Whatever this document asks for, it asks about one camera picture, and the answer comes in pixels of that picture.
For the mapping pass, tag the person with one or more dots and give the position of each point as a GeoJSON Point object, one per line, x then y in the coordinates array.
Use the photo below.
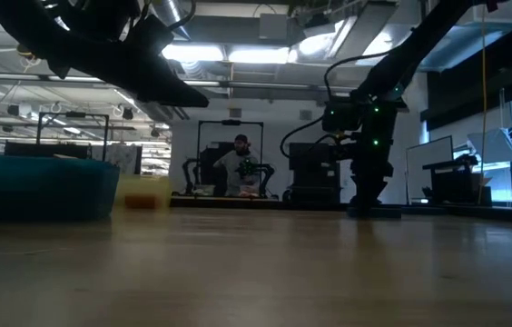
{"type": "Point", "coordinates": [238, 168]}

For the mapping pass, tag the black ceiling device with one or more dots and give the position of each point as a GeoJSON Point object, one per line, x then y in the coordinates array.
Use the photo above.
{"type": "Point", "coordinates": [26, 53]}

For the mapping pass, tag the black robot rig frame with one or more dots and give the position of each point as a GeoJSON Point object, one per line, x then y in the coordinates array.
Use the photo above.
{"type": "Point", "coordinates": [72, 114]}
{"type": "Point", "coordinates": [231, 122]}

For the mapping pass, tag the black aluminium table frame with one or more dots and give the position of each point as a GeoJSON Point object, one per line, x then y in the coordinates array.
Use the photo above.
{"type": "Point", "coordinates": [260, 202]}

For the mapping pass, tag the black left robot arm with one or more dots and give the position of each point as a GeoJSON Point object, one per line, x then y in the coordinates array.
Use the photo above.
{"type": "Point", "coordinates": [20, 27]}

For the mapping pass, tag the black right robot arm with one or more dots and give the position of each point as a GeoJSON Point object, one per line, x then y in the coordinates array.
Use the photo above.
{"type": "Point", "coordinates": [419, 41]}

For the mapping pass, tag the silver spiral duct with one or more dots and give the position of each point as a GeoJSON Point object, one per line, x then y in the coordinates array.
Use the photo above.
{"type": "Point", "coordinates": [172, 13]}

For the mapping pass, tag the ceiling light panel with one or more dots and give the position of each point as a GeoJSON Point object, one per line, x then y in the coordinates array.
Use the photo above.
{"type": "Point", "coordinates": [192, 52]}
{"type": "Point", "coordinates": [260, 54]}

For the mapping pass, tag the yellow plastic bin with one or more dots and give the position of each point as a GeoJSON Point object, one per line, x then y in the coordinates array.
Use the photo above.
{"type": "Point", "coordinates": [144, 186]}

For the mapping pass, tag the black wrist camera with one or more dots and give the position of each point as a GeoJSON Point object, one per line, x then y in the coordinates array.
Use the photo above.
{"type": "Point", "coordinates": [340, 115]}

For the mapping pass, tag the white ceiling duct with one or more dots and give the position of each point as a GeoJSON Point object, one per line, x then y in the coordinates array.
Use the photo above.
{"type": "Point", "coordinates": [465, 45]}

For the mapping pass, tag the teal plastic bin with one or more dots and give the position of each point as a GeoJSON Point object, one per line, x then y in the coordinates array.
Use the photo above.
{"type": "Point", "coordinates": [33, 186]}

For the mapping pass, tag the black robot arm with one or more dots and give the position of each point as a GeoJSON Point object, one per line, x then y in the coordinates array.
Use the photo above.
{"type": "Point", "coordinates": [189, 175]}
{"type": "Point", "coordinates": [260, 172]}

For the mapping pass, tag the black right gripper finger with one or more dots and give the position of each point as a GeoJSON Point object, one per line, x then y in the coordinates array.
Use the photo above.
{"type": "Point", "coordinates": [369, 193]}

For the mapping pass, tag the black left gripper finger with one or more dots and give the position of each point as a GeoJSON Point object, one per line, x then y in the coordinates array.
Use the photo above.
{"type": "Point", "coordinates": [147, 77]}
{"type": "Point", "coordinates": [151, 34]}

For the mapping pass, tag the whiteboard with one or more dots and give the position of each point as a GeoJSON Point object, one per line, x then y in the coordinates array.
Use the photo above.
{"type": "Point", "coordinates": [428, 165]}

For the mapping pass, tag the black cabinet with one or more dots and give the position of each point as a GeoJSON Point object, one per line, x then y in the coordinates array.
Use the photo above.
{"type": "Point", "coordinates": [315, 177]}

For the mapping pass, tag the black workstation desk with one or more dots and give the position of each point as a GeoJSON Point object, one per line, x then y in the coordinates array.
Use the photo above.
{"type": "Point", "coordinates": [458, 179]}

